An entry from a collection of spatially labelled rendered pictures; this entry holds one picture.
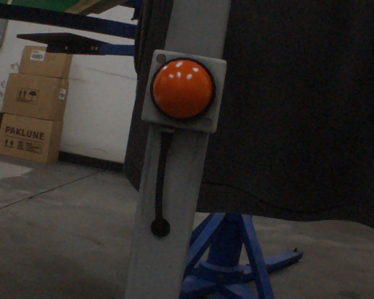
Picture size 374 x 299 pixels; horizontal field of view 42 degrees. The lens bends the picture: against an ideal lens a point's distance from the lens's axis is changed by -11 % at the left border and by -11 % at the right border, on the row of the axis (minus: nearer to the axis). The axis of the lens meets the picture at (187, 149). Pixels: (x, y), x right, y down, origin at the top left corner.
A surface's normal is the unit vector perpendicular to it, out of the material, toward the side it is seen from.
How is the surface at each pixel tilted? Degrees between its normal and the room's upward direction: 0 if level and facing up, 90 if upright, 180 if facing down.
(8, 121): 86
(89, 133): 90
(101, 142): 90
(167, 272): 90
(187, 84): 80
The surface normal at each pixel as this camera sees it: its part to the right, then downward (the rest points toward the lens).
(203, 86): 0.70, 0.00
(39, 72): 0.04, 0.09
